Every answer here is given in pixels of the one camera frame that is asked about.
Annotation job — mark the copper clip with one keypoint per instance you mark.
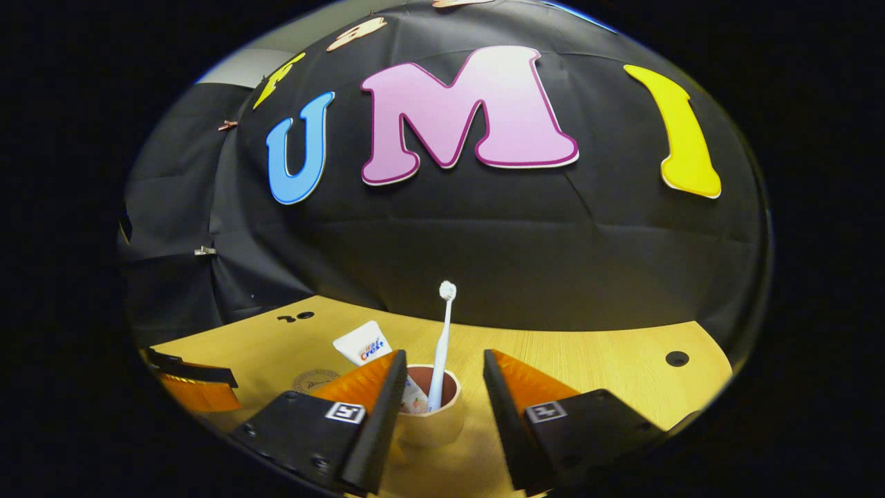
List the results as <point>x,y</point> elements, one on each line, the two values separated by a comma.
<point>227,125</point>

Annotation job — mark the round brown coaster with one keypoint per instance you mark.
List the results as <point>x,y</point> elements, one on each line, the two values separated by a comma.
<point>311,380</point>

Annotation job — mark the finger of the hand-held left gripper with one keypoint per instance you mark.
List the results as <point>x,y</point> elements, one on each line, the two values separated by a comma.
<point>193,371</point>

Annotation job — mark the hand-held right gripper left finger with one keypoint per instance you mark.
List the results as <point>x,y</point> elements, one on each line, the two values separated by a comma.
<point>384,422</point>

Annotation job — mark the white toothpaste tube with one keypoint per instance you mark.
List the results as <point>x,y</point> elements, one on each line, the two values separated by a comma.
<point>359,342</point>

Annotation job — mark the light blue toothbrush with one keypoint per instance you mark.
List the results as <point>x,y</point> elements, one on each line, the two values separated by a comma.
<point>442,346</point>

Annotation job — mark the white clip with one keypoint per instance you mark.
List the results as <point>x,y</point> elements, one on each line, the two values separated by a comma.
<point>205,250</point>

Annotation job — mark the beige cup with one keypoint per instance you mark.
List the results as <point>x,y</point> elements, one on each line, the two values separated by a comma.
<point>435,429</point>

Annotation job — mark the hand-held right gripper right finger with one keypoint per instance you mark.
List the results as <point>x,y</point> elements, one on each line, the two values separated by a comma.
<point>505,415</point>

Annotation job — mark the wooden desktop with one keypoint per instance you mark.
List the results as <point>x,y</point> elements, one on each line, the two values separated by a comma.
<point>608,366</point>

